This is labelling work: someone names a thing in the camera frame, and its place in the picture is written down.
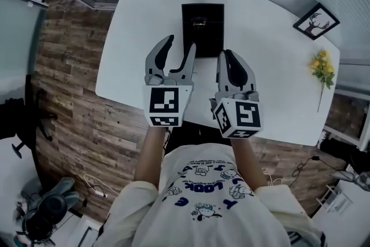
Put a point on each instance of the white metal rack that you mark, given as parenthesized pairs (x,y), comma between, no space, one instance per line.
(335,199)

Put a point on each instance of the black office chair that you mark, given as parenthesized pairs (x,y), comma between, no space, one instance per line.
(17,118)

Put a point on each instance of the black framed deer picture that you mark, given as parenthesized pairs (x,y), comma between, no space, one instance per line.
(316,21)

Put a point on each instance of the white power strip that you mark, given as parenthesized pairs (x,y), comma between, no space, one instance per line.
(101,194)

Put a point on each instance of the yellow artificial flower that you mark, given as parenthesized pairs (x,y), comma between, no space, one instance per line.
(322,66)

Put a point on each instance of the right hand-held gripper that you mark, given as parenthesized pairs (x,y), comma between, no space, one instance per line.
(245,115)

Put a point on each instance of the person's white printed shirt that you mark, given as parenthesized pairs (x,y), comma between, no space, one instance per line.
(208,211)

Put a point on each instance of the black box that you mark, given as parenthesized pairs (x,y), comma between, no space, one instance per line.
(214,37)

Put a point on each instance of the person's black trousers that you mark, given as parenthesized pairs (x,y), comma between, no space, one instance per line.
(199,136)

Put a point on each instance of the black remote control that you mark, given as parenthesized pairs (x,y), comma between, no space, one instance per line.
(199,24)

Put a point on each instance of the frosted glass door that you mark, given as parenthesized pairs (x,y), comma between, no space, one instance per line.
(20,46)

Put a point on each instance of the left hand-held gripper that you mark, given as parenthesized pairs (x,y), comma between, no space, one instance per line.
(164,101)

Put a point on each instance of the person's left forearm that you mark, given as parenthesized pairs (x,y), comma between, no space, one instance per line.
(150,159)

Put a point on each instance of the person's right forearm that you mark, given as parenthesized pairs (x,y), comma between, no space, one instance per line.
(247,165)

